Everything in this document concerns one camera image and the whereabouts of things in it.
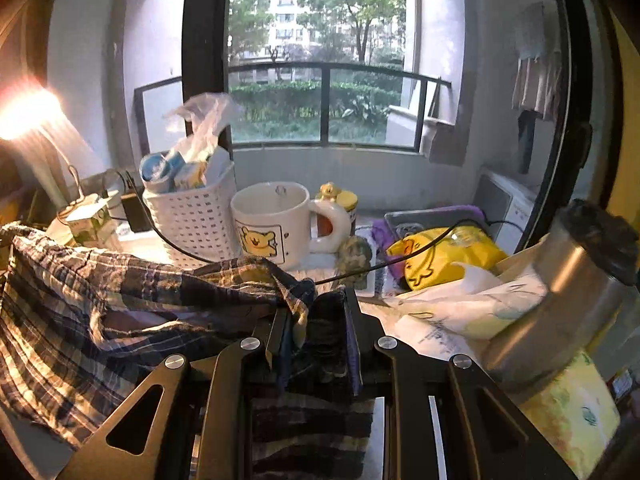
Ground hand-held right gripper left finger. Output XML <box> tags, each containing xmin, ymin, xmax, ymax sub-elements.
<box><xmin>57</xmin><ymin>307</ymin><xmax>296</xmax><ymax>480</ymax></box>

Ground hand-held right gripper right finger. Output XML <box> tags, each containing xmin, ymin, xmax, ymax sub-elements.
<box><xmin>342</xmin><ymin>287</ymin><xmax>576</xmax><ymax>480</ymax></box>

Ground plaid pants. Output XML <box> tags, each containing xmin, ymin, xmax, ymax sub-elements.
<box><xmin>0</xmin><ymin>222</ymin><xmax>377</xmax><ymax>480</ymax></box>

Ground printed paper sheet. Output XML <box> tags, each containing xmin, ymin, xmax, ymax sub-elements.
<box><xmin>390</xmin><ymin>310</ymin><xmax>497</xmax><ymax>362</ymax></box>

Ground small grey figurine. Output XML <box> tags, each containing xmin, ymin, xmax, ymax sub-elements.
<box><xmin>337</xmin><ymin>236</ymin><xmax>374</xmax><ymax>277</ymax></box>

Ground purple cloth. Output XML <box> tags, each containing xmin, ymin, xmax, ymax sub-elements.
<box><xmin>369</xmin><ymin>204</ymin><xmax>487</xmax><ymax>257</ymax></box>

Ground white bear print mug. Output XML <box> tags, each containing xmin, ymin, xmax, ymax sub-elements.
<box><xmin>230</xmin><ymin>182</ymin><xmax>352</xmax><ymax>271</ymax></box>

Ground white crumpled paper bag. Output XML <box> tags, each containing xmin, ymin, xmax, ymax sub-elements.
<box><xmin>385</xmin><ymin>261</ymin><xmax>552</xmax><ymax>342</ymax></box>

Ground yellow duck print bag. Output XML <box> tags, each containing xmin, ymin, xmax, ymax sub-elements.
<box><xmin>385</xmin><ymin>226</ymin><xmax>509</xmax><ymax>292</ymax></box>

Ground white perforated plastic basket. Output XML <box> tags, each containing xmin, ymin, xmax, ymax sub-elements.
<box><xmin>142</xmin><ymin>160</ymin><xmax>242</xmax><ymax>267</ymax></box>

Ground grey flat tray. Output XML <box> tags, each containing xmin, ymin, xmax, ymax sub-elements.
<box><xmin>384</xmin><ymin>207</ymin><xmax>489</xmax><ymax>242</ymax></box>

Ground yellow duck lid jar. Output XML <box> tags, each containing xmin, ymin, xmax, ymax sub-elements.
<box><xmin>317</xmin><ymin>182</ymin><xmax>359</xmax><ymax>237</ymax></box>

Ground yellow small box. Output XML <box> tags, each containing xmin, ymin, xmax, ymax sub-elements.
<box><xmin>172</xmin><ymin>162</ymin><xmax>209</xmax><ymax>191</ymax></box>

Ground black power adapter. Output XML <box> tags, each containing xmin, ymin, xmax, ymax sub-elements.
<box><xmin>120</xmin><ymin>190</ymin><xmax>152</xmax><ymax>234</ymax></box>

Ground stainless steel tumbler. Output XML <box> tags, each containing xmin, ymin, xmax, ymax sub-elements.
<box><xmin>481</xmin><ymin>198</ymin><xmax>640</xmax><ymax>397</ymax></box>

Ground white washing machine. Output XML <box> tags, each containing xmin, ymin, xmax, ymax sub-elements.
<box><xmin>472</xmin><ymin>167</ymin><xmax>539</xmax><ymax>257</ymax></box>

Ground blue and white bottle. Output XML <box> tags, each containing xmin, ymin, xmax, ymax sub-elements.
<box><xmin>139</xmin><ymin>152</ymin><xmax>174</xmax><ymax>194</ymax></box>

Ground green and white milk carton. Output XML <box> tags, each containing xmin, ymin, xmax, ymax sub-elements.
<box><xmin>65</xmin><ymin>196</ymin><xmax>124</xmax><ymax>253</ymax></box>

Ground yellow green tissue pack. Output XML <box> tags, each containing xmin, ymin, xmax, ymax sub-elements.
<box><xmin>519</xmin><ymin>351</ymin><xmax>622</xmax><ymax>479</ymax></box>

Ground clear plastic bag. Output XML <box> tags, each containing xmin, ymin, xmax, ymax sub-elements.
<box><xmin>162</xmin><ymin>92</ymin><xmax>246</xmax><ymax>181</ymax></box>

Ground black balcony railing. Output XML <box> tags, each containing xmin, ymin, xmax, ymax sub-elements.
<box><xmin>133</xmin><ymin>62</ymin><xmax>454</xmax><ymax>154</ymax></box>

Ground hanging clothes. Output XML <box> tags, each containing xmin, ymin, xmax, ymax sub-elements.
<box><xmin>512</xmin><ymin>2</ymin><xmax>564</xmax><ymax>122</ymax></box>

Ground bright desk lamp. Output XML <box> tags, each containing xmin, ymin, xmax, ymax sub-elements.
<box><xmin>0</xmin><ymin>82</ymin><xmax>68</xmax><ymax>142</ymax></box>

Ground thin black cable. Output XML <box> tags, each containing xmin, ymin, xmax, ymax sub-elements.
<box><xmin>102</xmin><ymin>169</ymin><xmax>507</xmax><ymax>286</ymax></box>

